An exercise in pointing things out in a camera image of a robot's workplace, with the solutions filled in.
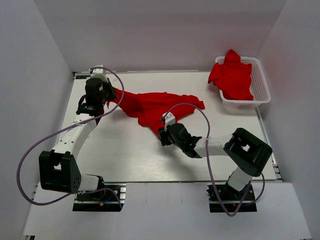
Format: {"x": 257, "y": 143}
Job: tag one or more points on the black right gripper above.
{"x": 163, "y": 136}

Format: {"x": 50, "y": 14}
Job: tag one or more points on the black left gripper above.
{"x": 108, "y": 85}

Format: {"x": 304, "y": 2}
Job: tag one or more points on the red t shirt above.
{"x": 148, "y": 108}

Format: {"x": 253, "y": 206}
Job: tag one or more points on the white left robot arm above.
{"x": 58, "y": 167}

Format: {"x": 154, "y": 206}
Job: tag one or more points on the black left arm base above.
{"x": 103, "y": 201}

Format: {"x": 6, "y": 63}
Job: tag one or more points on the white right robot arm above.
{"x": 248, "y": 152}

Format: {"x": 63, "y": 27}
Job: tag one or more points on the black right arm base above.
{"x": 231, "y": 199}

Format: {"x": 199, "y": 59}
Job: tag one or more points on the red t shirts in basket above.
{"x": 232, "y": 77}

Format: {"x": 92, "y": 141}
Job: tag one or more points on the white plastic basket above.
{"x": 258, "y": 87}

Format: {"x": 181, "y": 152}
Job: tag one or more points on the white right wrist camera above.
{"x": 168, "y": 119}

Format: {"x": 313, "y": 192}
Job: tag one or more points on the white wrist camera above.
{"x": 98, "y": 72}
{"x": 168, "y": 119}

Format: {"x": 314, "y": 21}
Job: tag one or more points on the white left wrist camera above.
{"x": 98, "y": 72}

